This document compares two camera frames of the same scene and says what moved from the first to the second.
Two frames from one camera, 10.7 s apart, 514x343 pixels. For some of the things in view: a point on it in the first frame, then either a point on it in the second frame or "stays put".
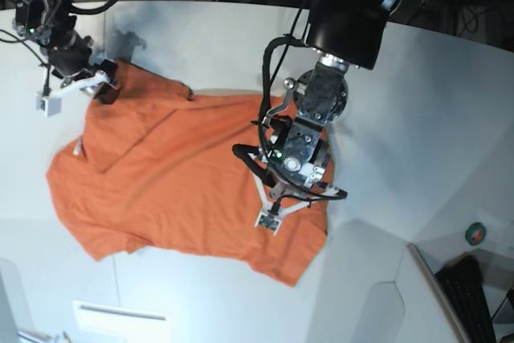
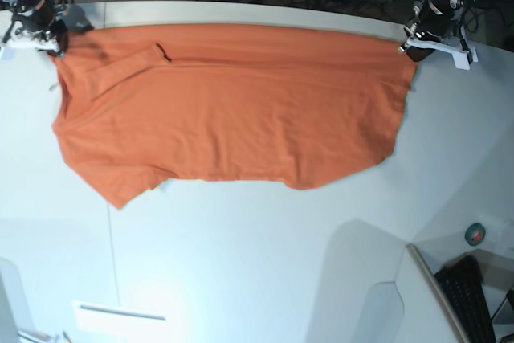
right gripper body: [292, 176] -> [436, 15]
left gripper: [70, 60] -> [40, 18]
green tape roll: [475, 233] stays put
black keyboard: [463, 282] stays put
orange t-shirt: [154, 168] -> [300, 104]
